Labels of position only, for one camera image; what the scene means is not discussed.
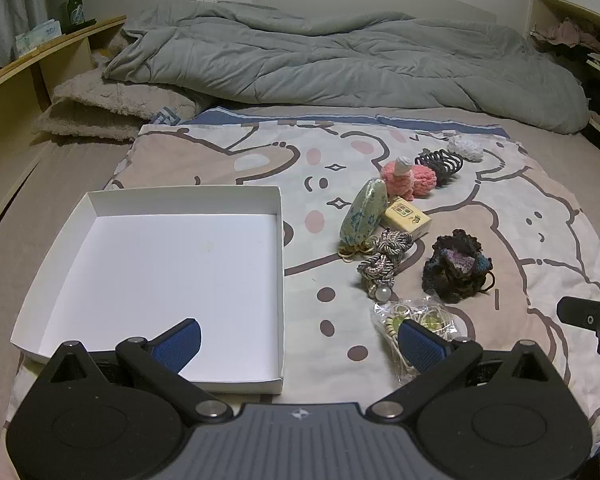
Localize clear bag of beads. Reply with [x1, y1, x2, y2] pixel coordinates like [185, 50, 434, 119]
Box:
[371, 296, 462, 386]

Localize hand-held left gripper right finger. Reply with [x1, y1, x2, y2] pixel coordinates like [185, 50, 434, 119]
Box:
[367, 320, 567, 423]

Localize pink clothes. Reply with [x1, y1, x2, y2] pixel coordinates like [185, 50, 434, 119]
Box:
[531, 18, 600, 51]

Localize wooden shelf with clothes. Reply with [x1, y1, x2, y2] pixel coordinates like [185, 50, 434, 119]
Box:
[527, 0, 600, 163]

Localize tissue packet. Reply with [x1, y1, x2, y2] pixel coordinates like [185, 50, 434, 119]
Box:
[14, 18, 63, 57]

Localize black tray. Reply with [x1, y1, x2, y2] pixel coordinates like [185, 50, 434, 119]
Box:
[60, 17, 99, 33]

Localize white cardboard box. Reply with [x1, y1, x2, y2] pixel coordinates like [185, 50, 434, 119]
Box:
[10, 185, 285, 395]

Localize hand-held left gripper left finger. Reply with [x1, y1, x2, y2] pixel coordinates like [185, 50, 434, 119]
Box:
[30, 318, 233, 423]

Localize grey curtain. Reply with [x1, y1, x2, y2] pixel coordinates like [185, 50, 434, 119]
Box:
[0, 0, 48, 77]

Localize green glass bottle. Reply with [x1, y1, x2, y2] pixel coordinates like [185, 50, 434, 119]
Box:
[61, 0, 86, 28]

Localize pink crochet with white cone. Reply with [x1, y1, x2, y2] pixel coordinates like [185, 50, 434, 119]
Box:
[379, 156, 417, 198]

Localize cartoon bear printed blanket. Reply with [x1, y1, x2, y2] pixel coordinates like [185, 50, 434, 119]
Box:
[15, 106, 600, 453]

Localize pink crochet scrunchie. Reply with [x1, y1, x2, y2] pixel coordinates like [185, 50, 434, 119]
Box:
[410, 165, 440, 198]

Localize black hair claw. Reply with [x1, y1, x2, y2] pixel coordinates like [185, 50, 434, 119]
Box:
[414, 148, 466, 187]

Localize white crochet scrunchie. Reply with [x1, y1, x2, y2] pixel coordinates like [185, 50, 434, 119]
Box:
[447, 135, 484, 163]

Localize dark crochet scrunchie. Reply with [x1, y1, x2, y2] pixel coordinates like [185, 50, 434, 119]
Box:
[422, 229, 495, 304]

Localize wooden bedside shelf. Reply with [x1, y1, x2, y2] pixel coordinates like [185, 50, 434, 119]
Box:
[0, 15, 127, 248]

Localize black hair tie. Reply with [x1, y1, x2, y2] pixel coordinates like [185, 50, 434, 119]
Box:
[472, 270, 498, 295]

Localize gold hair ties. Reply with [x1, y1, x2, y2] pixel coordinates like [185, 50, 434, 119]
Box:
[338, 242, 376, 264]

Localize braided rope knot charm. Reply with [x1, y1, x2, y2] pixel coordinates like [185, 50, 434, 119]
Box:
[356, 228, 415, 303]

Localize yellow tile box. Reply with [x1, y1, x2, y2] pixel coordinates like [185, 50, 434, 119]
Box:
[382, 198, 432, 237]

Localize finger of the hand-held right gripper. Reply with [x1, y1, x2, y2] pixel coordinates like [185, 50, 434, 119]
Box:
[556, 297, 600, 332]

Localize green floral oval pouch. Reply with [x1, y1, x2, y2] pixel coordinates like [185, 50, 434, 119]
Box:
[339, 178, 389, 253]

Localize grey duvet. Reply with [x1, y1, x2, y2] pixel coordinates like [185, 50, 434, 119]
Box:
[102, 1, 590, 135]

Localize beige fluffy blanket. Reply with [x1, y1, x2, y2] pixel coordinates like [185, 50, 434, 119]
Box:
[32, 67, 212, 142]

